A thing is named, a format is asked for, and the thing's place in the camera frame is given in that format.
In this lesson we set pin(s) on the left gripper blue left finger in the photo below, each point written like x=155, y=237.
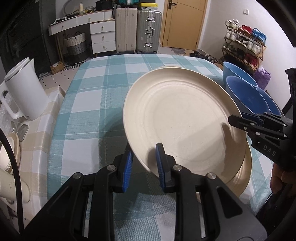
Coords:
x=126, y=169

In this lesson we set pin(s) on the silver suitcase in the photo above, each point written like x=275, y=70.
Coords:
x=148, y=31

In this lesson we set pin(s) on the small floor cardboard box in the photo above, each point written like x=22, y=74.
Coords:
x=57, y=67

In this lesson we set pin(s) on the blue bowl front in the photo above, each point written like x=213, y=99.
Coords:
x=246, y=96

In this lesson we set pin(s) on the white drawer desk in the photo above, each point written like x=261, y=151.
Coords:
x=101, y=25

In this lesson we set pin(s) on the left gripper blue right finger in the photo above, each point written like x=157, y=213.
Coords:
x=162, y=165

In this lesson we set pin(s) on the beige checked side cloth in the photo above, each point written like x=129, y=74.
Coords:
x=35, y=150

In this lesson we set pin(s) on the blue bowl back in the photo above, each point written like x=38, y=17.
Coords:
x=238, y=71

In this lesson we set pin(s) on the blue bowl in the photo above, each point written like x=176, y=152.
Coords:
x=246, y=96
x=271, y=104
x=238, y=71

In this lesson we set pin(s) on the teal plaid tablecloth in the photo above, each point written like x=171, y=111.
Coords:
x=89, y=134

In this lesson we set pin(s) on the purple bag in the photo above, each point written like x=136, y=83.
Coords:
x=262, y=77

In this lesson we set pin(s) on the woven laundry basket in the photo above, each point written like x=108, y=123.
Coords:
x=76, y=47

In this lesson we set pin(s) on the white electric kettle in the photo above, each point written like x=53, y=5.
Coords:
x=22, y=83

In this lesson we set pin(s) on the wooden shoe rack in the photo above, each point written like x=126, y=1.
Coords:
x=244, y=44

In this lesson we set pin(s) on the cream plate front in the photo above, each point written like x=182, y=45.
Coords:
x=240, y=181

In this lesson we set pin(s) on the wooden door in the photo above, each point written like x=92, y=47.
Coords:
x=182, y=23

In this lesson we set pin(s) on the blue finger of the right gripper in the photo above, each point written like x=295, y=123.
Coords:
x=241, y=123
x=251, y=117

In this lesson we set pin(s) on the right hand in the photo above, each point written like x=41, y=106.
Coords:
x=280, y=177

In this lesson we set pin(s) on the cream thermos bottle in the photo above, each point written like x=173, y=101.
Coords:
x=8, y=187

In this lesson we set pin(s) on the cream plate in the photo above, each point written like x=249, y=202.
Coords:
x=188, y=113
x=240, y=181

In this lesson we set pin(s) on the beige suitcase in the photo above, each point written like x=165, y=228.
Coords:
x=125, y=29

